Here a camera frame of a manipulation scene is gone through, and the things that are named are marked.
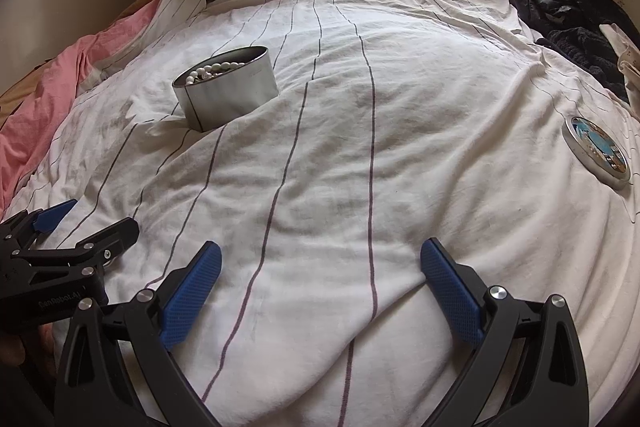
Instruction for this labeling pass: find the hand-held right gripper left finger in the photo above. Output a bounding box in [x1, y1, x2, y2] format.
[52, 241, 223, 427]

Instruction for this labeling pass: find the white bead bracelet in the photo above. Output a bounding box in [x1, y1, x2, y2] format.
[184, 61, 247, 86]

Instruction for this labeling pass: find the round tin lid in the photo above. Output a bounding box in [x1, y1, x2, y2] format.
[562, 115, 632, 191]

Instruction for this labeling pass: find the white striped blanket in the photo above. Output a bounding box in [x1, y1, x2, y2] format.
[0, 0, 640, 427]

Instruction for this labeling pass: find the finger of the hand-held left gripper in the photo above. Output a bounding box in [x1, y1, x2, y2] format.
[20, 217, 140, 269]
[0, 199, 79, 258]

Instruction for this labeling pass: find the pink bed sheet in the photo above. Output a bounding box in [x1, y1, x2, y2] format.
[0, 0, 176, 208]

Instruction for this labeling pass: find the dark knit garment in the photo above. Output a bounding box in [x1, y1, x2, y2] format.
[537, 24, 631, 104]

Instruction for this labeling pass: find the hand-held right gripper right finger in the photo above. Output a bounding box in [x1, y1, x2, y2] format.
[420, 237, 591, 427]

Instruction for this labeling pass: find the round silver tin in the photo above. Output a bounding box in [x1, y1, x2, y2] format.
[172, 46, 279, 132]

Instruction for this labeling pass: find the white cloth bag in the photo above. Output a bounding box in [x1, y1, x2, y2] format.
[600, 23, 640, 88]

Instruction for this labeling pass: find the tan cloth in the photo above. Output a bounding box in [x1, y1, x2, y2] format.
[0, 62, 61, 120]

